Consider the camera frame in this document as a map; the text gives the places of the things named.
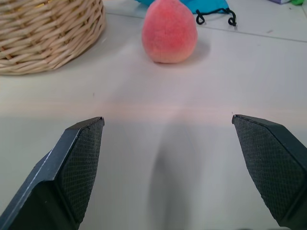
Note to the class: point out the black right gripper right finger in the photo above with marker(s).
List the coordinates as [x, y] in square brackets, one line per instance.
[271, 165]

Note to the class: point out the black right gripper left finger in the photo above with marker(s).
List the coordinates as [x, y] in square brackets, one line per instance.
[62, 172]

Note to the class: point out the woven wicker basket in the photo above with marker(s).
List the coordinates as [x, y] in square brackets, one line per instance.
[40, 33]

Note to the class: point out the purple object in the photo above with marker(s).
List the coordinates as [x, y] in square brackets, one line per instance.
[281, 1]

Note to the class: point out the green object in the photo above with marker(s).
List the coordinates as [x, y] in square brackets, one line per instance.
[299, 2]

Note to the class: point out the pink peach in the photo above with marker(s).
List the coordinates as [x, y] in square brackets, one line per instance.
[169, 32]

